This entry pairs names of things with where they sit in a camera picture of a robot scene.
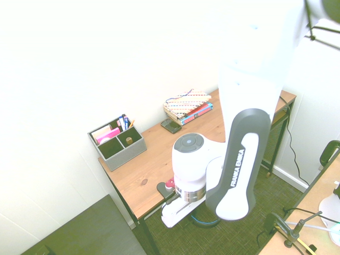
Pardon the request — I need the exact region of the red and blue book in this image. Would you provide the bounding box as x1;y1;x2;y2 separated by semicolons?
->
177;101;214;126

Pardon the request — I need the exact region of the black lamp power cable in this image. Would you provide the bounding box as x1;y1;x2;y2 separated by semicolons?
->
278;96;310;188

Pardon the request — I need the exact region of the black camera stand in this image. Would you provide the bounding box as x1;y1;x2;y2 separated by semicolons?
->
303;0;340;51

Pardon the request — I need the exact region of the black clamp handle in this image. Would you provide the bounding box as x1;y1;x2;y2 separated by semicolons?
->
318;140;340;167

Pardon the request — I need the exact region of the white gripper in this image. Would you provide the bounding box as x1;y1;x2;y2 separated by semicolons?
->
160;198;207;229

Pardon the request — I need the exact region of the grey desk organizer box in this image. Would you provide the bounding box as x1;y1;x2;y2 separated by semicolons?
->
87;116;148;172

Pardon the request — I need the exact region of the light wooden table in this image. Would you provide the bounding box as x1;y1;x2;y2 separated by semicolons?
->
259;152;340;255

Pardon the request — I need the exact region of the beige note pad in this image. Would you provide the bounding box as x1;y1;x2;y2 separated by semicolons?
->
91;124;112;143

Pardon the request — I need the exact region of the striped fabric notebook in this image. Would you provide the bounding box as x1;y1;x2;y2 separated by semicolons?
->
163;88;213;121

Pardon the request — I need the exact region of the white round device base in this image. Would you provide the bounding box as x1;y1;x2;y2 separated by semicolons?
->
318;180;340;232

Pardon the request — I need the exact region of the pink sticky note pad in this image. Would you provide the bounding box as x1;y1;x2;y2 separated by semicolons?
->
95;127;121;146

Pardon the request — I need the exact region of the black mobile phone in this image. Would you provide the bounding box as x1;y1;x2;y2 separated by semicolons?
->
160;118;183;134

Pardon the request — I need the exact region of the wooden desk with black frame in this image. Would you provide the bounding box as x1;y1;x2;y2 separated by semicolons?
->
98;88;298;255

